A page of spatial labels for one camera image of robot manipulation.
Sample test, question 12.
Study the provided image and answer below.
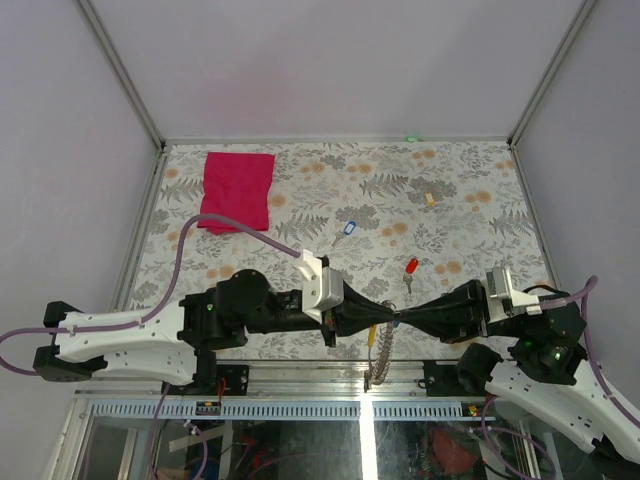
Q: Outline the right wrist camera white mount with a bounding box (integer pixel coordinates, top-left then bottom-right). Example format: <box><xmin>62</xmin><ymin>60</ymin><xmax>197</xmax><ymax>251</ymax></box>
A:
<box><xmin>483</xmin><ymin>266</ymin><xmax>542</xmax><ymax>322</ymax></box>

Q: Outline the grey keyring with yellow handle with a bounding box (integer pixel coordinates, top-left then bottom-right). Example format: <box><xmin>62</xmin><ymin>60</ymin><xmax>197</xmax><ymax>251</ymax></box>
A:
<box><xmin>363</xmin><ymin>320</ymin><xmax>399</xmax><ymax>392</ymax></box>

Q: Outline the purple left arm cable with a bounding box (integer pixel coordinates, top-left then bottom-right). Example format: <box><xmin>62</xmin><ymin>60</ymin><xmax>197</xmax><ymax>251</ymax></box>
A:
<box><xmin>0</xmin><ymin>213</ymin><xmax>304</xmax><ymax>377</ymax></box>

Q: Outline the pink folded cloth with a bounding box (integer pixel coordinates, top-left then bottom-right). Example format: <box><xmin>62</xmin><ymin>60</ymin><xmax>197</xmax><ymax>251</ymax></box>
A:
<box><xmin>200</xmin><ymin>152</ymin><xmax>275</xmax><ymax>231</ymax></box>

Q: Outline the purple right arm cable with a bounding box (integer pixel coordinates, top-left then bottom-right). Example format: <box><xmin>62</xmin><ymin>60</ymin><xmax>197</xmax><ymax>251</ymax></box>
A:
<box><xmin>537</xmin><ymin>274</ymin><xmax>640</xmax><ymax>431</ymax></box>

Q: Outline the metal front rail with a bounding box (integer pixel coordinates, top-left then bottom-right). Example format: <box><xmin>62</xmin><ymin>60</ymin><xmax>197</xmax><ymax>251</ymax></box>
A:
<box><xmin>71</xmin><ymin>361</ymin><xmax>485</xmax><ymax>421</ymax></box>

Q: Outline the loose blue tag key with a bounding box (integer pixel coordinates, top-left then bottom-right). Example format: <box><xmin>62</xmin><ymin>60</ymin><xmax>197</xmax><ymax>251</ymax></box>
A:
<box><xmin>331</xmin><ymin>221</ymin><xmax>356</xmax><ymax>247</ymax></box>

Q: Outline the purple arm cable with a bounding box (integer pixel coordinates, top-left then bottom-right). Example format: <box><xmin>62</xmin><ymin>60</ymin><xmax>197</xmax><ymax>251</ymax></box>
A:
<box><xmin>0</xmin><ymin>213</ymin><xmax>304</xmax><ymax>377</ymax></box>
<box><xmin>537</xmin><ymin>274</ymin><xmax>640</xmax><ymax>431</ymax></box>

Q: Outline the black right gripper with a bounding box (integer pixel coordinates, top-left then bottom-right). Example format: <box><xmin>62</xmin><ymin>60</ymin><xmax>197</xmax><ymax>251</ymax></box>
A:
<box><xmin>396</xmin><ymin>276</ymin><xmax>527</xmax><ymax>342</ymax></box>

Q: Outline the aluminium enclosure frame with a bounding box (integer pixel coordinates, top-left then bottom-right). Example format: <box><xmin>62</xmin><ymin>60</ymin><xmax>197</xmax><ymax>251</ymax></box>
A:
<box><xmin>49</xmin><ymin>0</ymin><xmax>640</xmax><ymax>480</ymax></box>

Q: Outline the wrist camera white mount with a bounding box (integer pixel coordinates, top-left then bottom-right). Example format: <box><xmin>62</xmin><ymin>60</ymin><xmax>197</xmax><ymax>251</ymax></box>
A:
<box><xmin>483</xmin><ymin>266</ymin><xmax>542</xmax><ymax>322</ymax></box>
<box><xmin>296</xmin><ymin>250</ymin><xmax>344</xmax><ymax>324</ymax></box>

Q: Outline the red tag key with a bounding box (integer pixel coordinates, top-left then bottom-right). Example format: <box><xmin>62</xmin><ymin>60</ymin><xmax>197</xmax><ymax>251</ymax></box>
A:
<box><xmin>403</xmin><ymin>258</ymin><xmax>419</xmax><ymax>295</ymax></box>

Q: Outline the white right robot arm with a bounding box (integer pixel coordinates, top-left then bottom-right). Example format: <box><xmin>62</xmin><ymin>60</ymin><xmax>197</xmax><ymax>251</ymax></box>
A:
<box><xmin>394</xmin><ymin>274</ymin><xmax>639</xmax><ymax>479</ymax></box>

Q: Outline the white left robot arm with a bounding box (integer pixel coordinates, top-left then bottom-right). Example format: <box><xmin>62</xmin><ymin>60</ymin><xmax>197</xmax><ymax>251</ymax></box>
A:
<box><xmin>33</xmin><ymin>269</ymin><xmax>393</xmax><ymax>395</ymax></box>

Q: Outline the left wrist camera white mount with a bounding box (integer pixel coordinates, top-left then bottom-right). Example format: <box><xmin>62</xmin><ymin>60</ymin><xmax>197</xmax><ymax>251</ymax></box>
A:
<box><xmin>296</xmin><ymin>250</ymin><xmax>344</xmax><ymax>324</ymax></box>

